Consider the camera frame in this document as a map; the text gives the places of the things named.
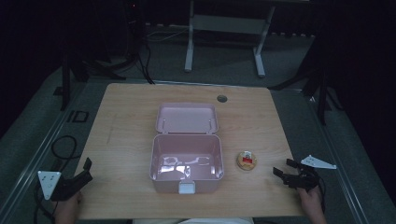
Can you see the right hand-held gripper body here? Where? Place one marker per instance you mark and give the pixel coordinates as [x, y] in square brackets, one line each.
[303, 178]

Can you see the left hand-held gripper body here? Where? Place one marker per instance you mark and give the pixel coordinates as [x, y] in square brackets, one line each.
[67, 186]

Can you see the round biscuit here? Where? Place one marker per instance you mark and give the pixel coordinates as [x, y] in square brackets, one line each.
[246, 160]

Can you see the pink plastic box with lid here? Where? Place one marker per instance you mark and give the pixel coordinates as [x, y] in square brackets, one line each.
[186, 149]

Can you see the person's left hand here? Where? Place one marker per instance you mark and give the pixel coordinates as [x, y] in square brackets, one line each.
[69, 209]

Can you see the person's right hand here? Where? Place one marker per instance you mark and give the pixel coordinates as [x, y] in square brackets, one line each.
[311, 203]

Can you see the black metal stand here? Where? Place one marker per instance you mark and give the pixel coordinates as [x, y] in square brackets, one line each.
[314, 84]
[77, 67]

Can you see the person's white clothing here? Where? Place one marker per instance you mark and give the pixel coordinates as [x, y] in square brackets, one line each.
[193, 221]

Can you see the white metal desk frame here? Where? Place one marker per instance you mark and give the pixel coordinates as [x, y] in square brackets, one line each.
[229, 24]

